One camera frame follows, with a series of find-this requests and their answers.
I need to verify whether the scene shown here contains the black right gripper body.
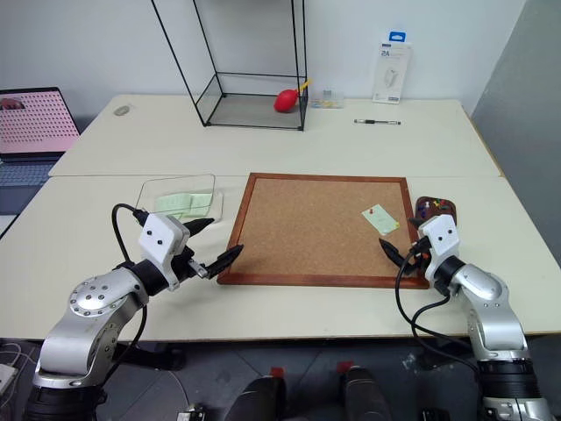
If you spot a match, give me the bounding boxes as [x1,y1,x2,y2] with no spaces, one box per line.
[400,238,434,279]

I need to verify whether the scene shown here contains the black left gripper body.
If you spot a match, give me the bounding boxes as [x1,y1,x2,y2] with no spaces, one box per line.
[173,245,210,287]

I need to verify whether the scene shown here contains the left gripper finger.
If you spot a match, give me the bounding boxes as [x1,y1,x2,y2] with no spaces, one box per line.
[181,217,217,236]
[205,244,245,280]

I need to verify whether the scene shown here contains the green paper note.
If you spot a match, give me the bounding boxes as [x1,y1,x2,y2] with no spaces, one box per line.
[361,203,401,235]
[188,191,214,212]
[154,192,195,217]

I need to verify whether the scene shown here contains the wood-framed cork board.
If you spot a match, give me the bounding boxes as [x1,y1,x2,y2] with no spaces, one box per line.
[217,172,431,290]

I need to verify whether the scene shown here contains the brown wooden pin tray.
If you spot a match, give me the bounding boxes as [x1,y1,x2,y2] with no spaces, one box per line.
[413,195,462,240]

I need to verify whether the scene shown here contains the clear plastic tray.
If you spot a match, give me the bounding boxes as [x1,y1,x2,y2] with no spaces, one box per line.
[135,173,226,221]

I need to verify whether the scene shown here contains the dark rounded shape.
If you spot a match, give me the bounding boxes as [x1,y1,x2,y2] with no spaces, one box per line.
[226,375,289,421]
[338,365,392,421]

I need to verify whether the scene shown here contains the small clear plastic box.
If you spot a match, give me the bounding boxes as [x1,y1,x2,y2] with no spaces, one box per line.
[311,89,345,110]

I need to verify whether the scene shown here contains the red rubber air blower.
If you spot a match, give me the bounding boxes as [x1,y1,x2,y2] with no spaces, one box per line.
[273,78,310,113]

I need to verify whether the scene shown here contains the white retail product box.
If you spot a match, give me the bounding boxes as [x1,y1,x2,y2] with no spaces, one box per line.
[372,30,415,106]

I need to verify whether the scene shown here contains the open laptop pink screen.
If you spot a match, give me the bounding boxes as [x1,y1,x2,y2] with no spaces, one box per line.
[0,86,82,217]

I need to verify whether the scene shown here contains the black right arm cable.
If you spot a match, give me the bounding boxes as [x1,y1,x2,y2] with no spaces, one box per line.
[394,243,482,375]

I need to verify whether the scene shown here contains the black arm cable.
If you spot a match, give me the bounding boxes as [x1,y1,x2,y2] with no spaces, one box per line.
[107,203,150,369]
[394,243,482,375]

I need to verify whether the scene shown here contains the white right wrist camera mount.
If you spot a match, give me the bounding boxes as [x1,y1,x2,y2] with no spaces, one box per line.
[416,213,460,282]

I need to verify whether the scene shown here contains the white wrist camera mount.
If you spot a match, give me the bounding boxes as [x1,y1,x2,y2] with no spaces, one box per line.
[416,213,460,282]
[138,213,191,293]

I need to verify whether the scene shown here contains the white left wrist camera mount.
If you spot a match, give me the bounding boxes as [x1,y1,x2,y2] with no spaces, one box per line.
[138,213,191,293]

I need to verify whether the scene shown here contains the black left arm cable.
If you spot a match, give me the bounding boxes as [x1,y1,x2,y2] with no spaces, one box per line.
[107,203,150,369]

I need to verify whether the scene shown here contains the black wire frame stand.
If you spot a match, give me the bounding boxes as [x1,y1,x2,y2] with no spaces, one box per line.
[150,0,309,132]

